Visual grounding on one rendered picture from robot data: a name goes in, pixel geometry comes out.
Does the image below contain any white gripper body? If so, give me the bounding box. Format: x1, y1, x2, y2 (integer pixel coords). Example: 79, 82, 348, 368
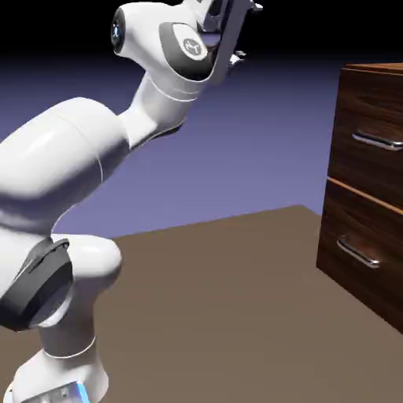
209, 0, 255, 86

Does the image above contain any dark wood cabinet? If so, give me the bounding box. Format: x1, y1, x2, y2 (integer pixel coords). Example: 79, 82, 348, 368
316, 61, 403, 335

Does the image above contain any dark wood drawer front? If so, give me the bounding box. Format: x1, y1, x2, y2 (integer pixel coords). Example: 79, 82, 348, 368
327, 67, 403, 211
316, 178, 403, 335

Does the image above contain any curved silver drawer handle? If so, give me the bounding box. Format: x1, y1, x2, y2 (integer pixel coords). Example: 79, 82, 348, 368
336, 235, 382, 269
351, 130, 403, 152

